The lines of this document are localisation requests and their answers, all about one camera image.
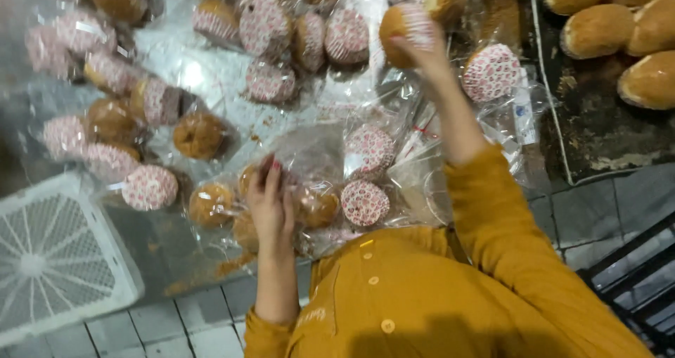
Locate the black metal rack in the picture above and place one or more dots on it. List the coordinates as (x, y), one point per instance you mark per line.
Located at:
(641, 284)

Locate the heap of wrapped patterned muffins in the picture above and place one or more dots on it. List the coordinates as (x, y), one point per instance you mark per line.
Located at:
(263, 28)

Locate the person's right hand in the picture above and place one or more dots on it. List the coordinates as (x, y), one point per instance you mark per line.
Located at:
(426, 57)

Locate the clear bag of muffins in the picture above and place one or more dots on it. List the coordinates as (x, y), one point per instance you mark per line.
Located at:
(316, 205)

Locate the batch of golden bread buns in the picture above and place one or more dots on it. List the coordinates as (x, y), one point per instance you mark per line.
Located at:
(598, 31)

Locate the dark metal baking tray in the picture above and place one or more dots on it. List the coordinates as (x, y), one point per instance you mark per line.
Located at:
(596, 131)

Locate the person's left hand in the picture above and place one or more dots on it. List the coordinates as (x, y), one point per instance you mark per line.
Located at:
(273, 210)

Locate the person's left fingers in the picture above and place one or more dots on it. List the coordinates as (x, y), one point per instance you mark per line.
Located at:
(271, 177)

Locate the person's right fingers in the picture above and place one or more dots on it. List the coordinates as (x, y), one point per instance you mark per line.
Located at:
(416, 45)

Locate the mustard yellow buttoned shirt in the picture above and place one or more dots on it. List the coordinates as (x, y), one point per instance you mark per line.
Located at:
(437, 300)

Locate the brown muffin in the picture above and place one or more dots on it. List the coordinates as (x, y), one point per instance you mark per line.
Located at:
(402, 31)

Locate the white printed label strip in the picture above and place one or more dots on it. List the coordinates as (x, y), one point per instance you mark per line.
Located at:
(524, 112)

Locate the pile of empty clear bags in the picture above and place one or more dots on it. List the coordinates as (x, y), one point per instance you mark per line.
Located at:
(422, 178)

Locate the white plastic grid crate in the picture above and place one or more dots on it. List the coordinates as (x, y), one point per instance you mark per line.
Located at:
(58, 258)

